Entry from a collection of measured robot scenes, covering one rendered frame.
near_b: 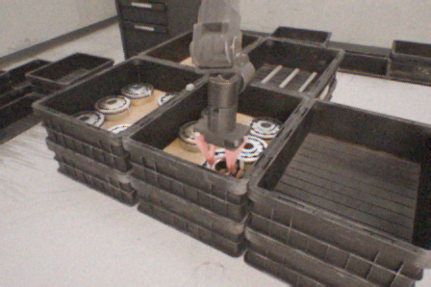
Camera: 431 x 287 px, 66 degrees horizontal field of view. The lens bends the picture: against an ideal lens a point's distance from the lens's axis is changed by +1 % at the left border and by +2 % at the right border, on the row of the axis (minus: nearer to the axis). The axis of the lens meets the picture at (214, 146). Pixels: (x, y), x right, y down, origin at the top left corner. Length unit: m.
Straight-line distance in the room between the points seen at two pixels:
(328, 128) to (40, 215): 0.77
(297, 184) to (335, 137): 0.22
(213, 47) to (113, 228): 0.50
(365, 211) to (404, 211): 0.08
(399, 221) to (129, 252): 0.57
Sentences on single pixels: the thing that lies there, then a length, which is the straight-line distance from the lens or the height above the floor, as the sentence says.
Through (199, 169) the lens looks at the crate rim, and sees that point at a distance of 0.62.
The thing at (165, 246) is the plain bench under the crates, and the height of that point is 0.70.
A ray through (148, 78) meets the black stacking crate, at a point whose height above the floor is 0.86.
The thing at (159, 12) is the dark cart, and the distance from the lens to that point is 2.42.
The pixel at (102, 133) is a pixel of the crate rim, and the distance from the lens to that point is 0.76.
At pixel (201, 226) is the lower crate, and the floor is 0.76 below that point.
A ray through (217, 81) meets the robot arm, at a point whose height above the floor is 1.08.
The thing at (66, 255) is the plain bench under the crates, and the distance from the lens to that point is 0.84.
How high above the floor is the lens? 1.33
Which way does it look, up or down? 36 degrees down
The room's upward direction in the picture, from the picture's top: straight up
